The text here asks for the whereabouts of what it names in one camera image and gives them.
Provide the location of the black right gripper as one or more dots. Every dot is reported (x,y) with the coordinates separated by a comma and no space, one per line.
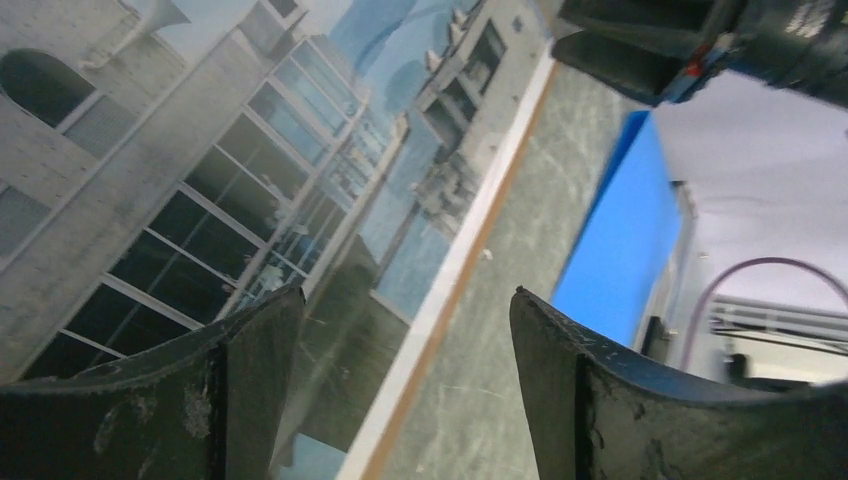
(787,45)

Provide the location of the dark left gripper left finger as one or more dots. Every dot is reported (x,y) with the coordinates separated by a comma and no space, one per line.
(206,405)

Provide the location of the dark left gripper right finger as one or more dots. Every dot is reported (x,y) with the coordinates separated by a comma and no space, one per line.
(599,410)

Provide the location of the printed building photo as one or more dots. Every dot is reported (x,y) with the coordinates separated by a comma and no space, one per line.
(167,164)

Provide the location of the blue foam pad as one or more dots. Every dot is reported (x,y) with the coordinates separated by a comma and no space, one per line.
(631,229)

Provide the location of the aluminium extrusion rail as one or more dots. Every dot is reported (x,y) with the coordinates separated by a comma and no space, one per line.
(778,346)

